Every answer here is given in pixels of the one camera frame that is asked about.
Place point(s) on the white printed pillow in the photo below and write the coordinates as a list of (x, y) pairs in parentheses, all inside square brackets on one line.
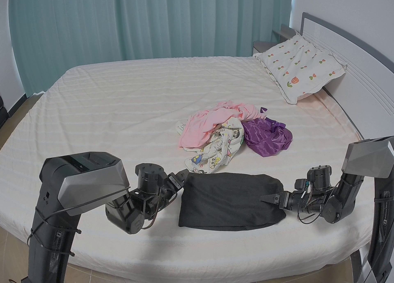
[(301, 66)]

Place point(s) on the white printed pyjama top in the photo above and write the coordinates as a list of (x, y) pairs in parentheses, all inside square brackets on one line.
[(221, 149)]

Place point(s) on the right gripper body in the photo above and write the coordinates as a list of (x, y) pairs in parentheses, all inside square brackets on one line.
[(287, 201)]

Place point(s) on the black T-shirt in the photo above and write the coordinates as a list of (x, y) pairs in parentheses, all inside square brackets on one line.
[(231, 201)]

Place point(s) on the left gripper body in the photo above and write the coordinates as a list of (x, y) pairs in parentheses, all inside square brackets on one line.
[(174, 184)]

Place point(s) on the grey bedside table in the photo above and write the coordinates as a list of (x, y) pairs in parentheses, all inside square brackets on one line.
[(271, 43)]

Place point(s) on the black chest of drawers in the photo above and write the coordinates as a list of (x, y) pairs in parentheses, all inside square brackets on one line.
[(3, 112)]

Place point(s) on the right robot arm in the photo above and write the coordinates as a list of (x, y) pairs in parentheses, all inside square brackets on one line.
[(347, 189)]

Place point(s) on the purple garment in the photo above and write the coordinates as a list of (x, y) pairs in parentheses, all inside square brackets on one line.
[(267, 137)]

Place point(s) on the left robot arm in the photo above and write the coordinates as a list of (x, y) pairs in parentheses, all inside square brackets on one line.
[(83, 180)]

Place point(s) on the bed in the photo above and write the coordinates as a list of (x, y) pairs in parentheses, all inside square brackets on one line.
[(123, 106)]

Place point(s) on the pink garment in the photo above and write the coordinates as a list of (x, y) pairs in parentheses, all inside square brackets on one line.
[(200, 127)]

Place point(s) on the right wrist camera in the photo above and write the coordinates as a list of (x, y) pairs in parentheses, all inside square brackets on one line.
[(301, 184)]

